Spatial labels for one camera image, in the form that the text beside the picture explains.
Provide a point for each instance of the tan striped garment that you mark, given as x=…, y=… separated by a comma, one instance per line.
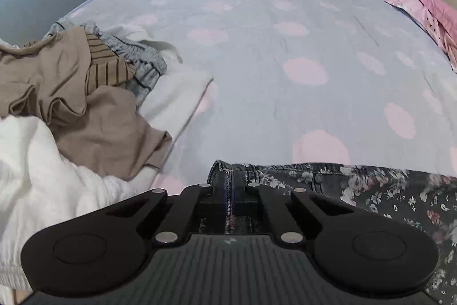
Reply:
x=103, y=69

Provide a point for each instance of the flat white cloth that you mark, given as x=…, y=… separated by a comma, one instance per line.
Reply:
x=175, y=97

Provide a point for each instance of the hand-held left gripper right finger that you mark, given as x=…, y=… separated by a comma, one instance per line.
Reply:
x=250, y=199

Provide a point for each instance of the light pink pillow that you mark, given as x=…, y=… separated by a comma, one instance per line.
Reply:
x=407, y=3

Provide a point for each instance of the blue pink-dotted bedspread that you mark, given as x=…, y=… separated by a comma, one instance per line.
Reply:
x=267, y=40

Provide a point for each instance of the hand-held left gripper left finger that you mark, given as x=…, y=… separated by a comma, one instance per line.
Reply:
x=210, y=199

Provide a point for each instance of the grey plaid garment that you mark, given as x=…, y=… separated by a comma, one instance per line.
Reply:
x=142, y=58

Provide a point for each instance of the white textured garment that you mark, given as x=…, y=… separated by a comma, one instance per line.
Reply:
x=35, y=176

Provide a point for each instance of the dark floral pants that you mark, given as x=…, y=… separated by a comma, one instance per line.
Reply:
x=392, y=190

